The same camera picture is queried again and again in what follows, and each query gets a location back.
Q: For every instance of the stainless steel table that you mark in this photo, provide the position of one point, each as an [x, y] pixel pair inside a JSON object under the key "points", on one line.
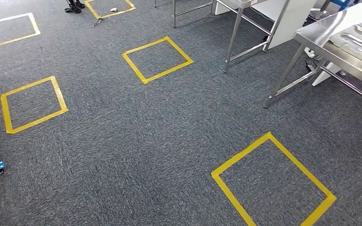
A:
{"points": [[318, 32], [232, 37]]}

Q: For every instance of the black floor object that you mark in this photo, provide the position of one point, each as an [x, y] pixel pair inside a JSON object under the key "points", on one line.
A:
{"points": [[74, 7]]}

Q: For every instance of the white power strip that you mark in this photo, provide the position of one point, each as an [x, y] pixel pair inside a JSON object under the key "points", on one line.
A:
{"points": [[309, 52]]}

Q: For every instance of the silver metal plate part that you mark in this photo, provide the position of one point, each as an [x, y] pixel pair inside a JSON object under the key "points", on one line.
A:
{"points": [[356, 43]]}

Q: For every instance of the yellow floor tape square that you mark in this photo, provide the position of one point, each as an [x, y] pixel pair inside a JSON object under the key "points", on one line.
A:
{"points": [[231, 193], [131, 62]]}

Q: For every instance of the white cabinet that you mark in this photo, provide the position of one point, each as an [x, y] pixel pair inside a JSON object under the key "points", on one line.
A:
{"points": [[290, 25]]}

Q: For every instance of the white stand foot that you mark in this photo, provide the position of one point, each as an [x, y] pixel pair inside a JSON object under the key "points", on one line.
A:
{"points": [[324, 75]]}

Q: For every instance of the small white floor object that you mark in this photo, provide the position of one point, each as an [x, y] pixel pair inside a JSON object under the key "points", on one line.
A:
{"points": [[114, 9]]}

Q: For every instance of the chrome round base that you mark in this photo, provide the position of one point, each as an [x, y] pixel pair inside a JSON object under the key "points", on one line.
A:
{"points": [[318, 14]]}

